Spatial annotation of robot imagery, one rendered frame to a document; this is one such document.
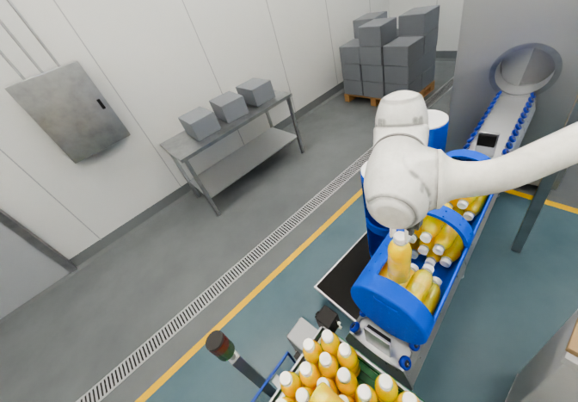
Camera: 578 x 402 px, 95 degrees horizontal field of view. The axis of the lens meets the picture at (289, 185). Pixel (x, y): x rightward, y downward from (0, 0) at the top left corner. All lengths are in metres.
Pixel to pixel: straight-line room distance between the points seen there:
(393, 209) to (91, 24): 3.44
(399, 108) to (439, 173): 0.16
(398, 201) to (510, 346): 1.99
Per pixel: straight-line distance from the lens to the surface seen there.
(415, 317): 1.00
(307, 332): 1.36
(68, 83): 3.36
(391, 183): 0.44
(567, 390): 1.48
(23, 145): 3.68
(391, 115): 0.56
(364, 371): 1.25
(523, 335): 2.42
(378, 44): 4.41
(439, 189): 0.47
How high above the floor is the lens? 2.11
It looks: 38 degrees down
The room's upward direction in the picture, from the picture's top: 19 degrees counter-clockwise
